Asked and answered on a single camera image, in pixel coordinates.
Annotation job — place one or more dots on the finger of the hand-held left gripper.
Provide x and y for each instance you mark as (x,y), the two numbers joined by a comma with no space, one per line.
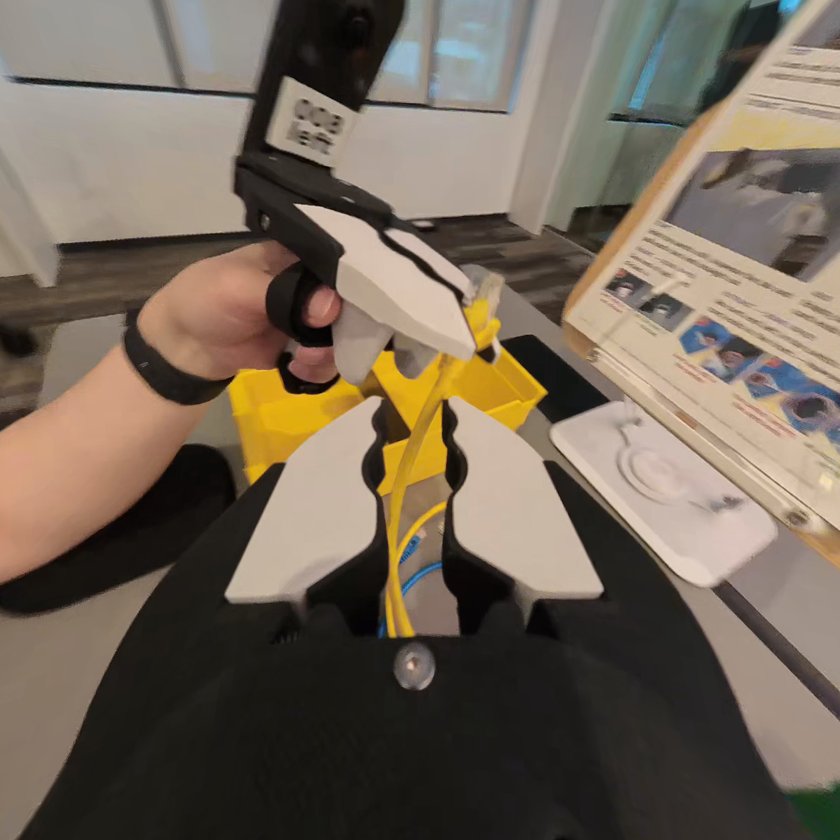
(394,282)
(433,259)

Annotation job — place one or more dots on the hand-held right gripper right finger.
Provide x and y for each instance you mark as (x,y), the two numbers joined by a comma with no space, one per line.
(518,518)

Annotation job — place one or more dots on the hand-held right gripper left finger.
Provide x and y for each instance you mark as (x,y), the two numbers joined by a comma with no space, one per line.
(315,518)

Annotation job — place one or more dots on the yellow plastic bin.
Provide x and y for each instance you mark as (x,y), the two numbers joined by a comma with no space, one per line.
(282,420)

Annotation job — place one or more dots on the green plastic bin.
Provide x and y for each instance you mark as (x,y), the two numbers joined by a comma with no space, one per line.
(817,814)

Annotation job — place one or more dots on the person's left forearm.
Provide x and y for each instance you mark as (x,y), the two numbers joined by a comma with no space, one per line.
(79,459)

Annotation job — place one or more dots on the person's left hand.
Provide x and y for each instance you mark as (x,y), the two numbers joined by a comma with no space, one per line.
(210,308)

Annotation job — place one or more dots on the white flat tray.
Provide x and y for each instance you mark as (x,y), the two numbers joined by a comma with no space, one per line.
(663,505)

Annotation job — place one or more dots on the glass window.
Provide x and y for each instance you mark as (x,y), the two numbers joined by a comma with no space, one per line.
(472,52)

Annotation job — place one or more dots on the black flat mat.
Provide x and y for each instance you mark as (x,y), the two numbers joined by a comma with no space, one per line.
(558,374)

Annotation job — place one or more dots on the black wristband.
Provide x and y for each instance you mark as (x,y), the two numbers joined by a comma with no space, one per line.
(164,377)

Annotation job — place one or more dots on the instruction sheet on board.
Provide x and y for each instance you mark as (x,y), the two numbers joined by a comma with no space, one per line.
(814,544)

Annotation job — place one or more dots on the printed instruction poster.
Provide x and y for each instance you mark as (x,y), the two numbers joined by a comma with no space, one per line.
(741,262)

